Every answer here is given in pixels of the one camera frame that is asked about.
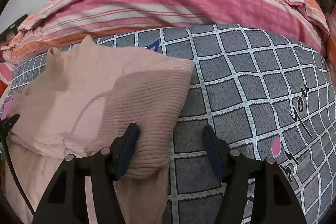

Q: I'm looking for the pink knitted sweater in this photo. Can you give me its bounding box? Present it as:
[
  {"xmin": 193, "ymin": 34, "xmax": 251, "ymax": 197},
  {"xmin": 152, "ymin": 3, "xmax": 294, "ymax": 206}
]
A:
[{"xmin": 8, "ymin": 36, "xmax": 194, "ymax": 223}]

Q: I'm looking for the grey checked bed sheet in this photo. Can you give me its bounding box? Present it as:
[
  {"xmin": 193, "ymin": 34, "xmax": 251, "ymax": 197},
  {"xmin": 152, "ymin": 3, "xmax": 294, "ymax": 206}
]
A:
[{"xmin": 0, "ymin": 23, "xmax": 336, "ymax": 224}]

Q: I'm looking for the pink orange striped blanket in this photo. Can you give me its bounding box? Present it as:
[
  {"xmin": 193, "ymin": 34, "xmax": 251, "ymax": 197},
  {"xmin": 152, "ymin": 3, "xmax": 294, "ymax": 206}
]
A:
[{"xmin": 1, "ymin": 0, "xmax": 335, "ymax": 84}]

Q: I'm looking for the black cable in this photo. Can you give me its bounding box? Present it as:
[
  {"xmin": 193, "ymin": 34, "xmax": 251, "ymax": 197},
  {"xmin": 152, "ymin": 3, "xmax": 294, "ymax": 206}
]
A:
[{"xmin": 0, "ymin": 113, "xmax": 36, "ymax": 216}]

